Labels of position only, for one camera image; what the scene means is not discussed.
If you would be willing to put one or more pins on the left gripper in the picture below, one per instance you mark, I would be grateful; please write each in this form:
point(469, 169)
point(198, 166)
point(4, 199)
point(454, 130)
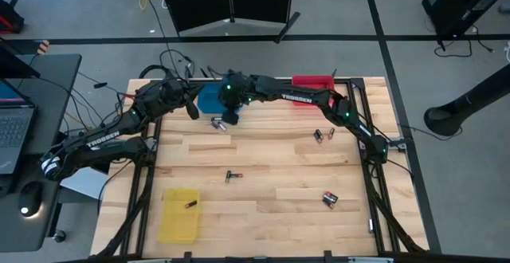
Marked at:
point(173, 93)

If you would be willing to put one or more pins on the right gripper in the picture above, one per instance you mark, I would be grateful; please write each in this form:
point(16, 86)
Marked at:
point(235, 91)

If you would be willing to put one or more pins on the blue plastic bin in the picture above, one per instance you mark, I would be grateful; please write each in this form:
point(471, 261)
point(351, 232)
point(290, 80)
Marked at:
point(209, 101)

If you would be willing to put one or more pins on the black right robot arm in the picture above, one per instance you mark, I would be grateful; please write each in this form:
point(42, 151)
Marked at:
point(296, 97)

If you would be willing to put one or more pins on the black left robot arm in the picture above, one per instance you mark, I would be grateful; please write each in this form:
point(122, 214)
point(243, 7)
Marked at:
point(103, 139)

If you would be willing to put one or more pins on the red plastic bin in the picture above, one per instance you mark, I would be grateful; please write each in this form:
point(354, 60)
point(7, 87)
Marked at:
point(315, 80)

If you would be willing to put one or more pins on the black folding screen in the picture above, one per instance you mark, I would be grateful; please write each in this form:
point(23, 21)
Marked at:
point(199, 0)

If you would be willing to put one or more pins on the yellow plastic bin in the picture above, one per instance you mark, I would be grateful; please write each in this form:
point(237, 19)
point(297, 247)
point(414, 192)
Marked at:
point(177, 227)

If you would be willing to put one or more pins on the black desk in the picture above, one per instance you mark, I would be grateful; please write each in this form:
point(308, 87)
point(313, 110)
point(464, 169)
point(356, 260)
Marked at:
point(56, 95)

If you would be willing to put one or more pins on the grey flat box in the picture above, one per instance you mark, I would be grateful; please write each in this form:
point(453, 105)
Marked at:
point(81, 183)

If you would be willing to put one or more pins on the orange black striped object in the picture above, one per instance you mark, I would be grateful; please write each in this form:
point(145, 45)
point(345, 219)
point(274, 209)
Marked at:
point(43, 48)

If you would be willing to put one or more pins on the dark grey laptop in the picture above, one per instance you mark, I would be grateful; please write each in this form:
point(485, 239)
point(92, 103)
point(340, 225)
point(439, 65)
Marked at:
point(16, 131)

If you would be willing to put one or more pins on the black monitor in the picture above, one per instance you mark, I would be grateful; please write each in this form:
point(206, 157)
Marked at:
point(12, 63)

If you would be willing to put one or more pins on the black computer mouse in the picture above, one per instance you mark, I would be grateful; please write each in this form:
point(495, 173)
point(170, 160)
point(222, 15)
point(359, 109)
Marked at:
point(31, 199)

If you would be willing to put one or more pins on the black caster wheel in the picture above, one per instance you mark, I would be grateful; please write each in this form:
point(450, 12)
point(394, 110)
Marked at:
point(60, 236)

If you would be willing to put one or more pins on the black pole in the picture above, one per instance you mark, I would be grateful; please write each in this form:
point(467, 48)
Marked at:
point(470, 99)

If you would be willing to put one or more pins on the black equipment cases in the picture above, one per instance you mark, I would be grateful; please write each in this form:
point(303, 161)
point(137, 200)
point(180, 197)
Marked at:
point(458, 0)

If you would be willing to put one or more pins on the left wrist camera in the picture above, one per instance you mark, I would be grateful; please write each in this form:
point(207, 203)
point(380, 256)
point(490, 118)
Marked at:
point(193, 111)

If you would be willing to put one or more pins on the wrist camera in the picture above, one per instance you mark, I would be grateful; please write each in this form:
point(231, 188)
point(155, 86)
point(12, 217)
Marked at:
point(193, 111)
point(230, 116)

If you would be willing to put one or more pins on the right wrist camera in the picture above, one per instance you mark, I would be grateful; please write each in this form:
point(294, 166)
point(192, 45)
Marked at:
point(230, 116)

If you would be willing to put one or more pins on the black aluminium table frame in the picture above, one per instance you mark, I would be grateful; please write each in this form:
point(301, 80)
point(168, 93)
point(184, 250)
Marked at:
point(279, 80)

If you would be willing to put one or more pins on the silver metal bracket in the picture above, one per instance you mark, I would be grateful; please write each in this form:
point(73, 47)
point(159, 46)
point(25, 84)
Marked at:
point(399, 145)

